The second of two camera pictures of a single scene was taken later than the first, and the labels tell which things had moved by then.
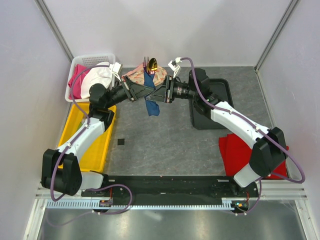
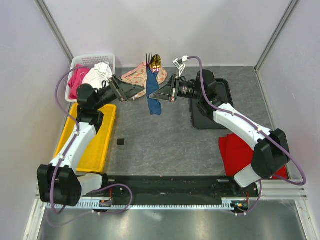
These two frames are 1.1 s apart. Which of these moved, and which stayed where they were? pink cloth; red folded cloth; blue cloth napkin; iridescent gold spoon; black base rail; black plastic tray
Moved: blue cloth napkin; iridescent gold spoon
Stayed: black plastic tray; pink cloth; black base rail; red folded cloth
